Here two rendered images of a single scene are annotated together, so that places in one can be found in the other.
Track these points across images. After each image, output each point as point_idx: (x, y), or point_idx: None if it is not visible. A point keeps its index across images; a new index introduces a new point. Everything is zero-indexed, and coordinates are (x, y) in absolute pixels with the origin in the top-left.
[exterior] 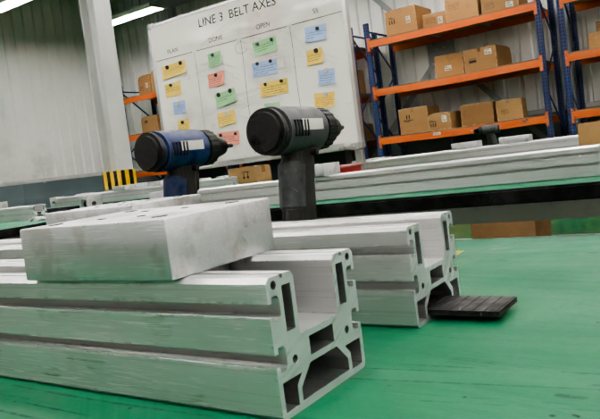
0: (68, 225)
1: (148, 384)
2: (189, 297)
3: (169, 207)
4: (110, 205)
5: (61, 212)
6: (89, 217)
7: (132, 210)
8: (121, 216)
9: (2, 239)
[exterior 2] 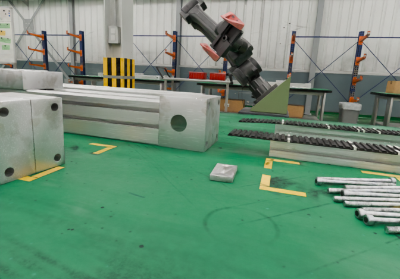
0: (34, 69)
1: None
2: None
3: (6, 68)
4: (25, 70)
5: (52, 71)
6: (31, 69)
7: (17, 69)
8: (21, 69)
9: (136, 98)
